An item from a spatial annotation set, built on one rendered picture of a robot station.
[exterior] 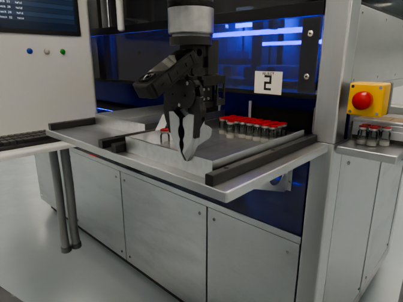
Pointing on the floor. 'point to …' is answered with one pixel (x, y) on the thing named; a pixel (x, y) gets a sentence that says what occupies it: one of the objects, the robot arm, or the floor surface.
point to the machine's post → (343, 33)
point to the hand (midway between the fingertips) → (183, 154)
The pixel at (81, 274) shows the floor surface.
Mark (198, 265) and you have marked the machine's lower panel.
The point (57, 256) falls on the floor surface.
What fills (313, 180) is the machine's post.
